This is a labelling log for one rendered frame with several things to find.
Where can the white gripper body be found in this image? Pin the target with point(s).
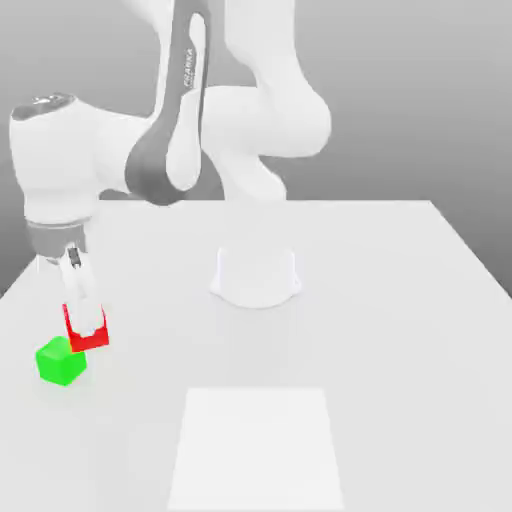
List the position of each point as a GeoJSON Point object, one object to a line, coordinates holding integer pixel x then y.
{"type": "Point", "coordinates": [82, 298]}

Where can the small red cube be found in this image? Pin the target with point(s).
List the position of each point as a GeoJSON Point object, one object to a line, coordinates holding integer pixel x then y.
{"type": "Point", "coordinates": [88, 342]}

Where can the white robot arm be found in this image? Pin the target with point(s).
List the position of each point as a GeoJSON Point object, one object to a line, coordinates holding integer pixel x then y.
{"type": "Point", "coordinates": [256, 120]}

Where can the small green cube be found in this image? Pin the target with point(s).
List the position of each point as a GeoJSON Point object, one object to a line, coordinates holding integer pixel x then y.
{"type": "Point", "coordinates": [60, 362]}

